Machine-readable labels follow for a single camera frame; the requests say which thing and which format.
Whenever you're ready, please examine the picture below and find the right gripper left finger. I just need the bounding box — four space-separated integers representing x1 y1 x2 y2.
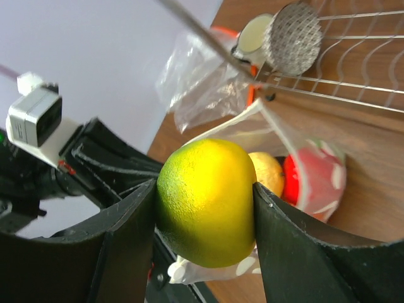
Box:
1 180 155 302

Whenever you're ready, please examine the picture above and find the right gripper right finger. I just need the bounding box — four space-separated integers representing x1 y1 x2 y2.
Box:
253 183 403 302

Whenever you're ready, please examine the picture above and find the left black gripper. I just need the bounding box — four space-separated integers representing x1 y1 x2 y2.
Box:
40 118 162 208

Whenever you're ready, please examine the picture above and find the red apple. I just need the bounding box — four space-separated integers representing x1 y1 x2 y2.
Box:
283 155 299 206

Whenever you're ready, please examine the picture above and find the polka dot zip bag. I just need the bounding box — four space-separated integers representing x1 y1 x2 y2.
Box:
168 100 347 284

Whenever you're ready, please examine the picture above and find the yellow apple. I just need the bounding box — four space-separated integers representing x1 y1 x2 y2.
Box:
249 152 285 197

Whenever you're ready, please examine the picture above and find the yellow lemon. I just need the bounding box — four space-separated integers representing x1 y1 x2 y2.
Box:
156 138 256 268

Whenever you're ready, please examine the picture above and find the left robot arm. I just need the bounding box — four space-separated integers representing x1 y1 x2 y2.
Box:
1 118 162 234

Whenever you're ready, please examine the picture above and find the clear orange-zip plastic bag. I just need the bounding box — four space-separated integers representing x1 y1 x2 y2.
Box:
155 32 255 133

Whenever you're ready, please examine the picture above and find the cream enamel mug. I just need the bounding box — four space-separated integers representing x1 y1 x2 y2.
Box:
231 13 273 67

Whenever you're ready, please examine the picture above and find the steel dish rack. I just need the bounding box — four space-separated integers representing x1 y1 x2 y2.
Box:
162 1 403 113

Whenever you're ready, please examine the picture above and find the brown patterned bowl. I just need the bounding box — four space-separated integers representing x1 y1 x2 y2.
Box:
263 1 323 76

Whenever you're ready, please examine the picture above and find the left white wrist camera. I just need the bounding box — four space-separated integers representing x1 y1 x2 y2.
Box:
6 72 80 171

